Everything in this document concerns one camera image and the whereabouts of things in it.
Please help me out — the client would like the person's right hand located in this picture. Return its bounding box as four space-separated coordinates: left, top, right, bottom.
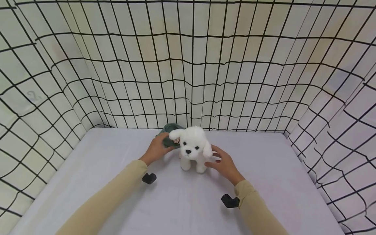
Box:
204 145 246 186

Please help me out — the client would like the person's left hand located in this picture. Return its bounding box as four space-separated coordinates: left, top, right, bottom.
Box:
139 132 176 166

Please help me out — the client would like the white plush dog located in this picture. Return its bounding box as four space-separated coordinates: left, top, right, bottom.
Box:
168 126 213 174

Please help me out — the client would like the person's right forearm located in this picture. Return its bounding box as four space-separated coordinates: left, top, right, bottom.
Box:
234 180 290 235

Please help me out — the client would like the person's left forearm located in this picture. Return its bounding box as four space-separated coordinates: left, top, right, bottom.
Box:
55 160 149 235

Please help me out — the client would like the black wrist band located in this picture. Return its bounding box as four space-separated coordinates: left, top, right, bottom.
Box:
142 173 157 185
221 193 241 209

